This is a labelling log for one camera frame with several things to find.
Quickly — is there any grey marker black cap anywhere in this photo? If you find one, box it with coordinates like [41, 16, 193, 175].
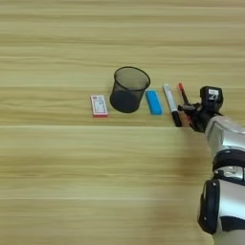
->
[162, 83, 183, 128]

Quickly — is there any black pen red cap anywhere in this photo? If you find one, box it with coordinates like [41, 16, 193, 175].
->
[177, 82, 194, 123]

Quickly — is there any red and white card box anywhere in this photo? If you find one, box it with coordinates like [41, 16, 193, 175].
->
[90, 94, 109, 119]

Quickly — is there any blue eraser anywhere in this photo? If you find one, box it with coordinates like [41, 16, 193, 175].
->
[145, 90, 164, 116]

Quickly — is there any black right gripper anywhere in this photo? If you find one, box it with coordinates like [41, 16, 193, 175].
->
[177, 102, 223, 134]

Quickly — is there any black mesh pen cup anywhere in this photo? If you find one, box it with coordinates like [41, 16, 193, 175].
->
[109, 66, 151, 114]

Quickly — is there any small black box white label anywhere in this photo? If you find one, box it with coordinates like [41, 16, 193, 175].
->
[199, 85, 224, 111]

